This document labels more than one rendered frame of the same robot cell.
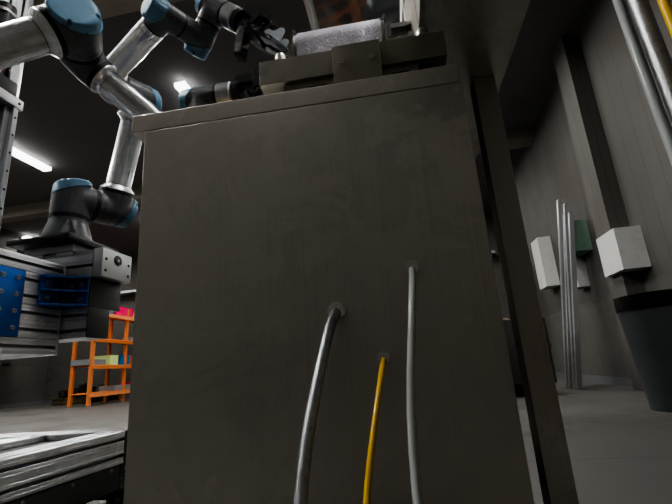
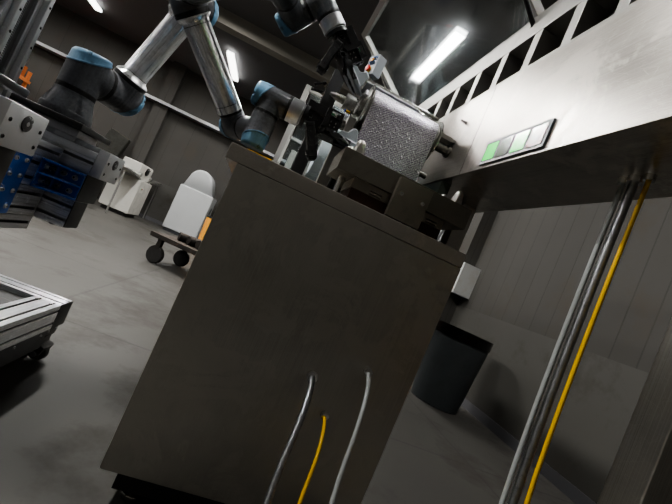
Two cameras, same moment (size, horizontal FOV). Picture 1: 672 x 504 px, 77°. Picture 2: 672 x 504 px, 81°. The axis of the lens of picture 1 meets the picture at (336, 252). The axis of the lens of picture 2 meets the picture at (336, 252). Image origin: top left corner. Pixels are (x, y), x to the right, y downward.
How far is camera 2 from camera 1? 58 cm
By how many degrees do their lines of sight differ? 24
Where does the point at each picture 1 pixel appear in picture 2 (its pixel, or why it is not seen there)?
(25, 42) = not seen: outside the picture
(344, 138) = (375, 263)
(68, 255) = (69, 139)
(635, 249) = (467, 283)
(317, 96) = (375, 220)
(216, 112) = (300, 185)
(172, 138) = (257, 184)
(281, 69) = (359, 164)
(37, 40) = not seen: outside the picture
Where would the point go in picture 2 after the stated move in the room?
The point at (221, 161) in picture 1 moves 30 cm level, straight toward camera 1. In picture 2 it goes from (286, 228) to (361, 255)
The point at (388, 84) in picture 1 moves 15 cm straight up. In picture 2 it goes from (421, 242) to (444, 189)
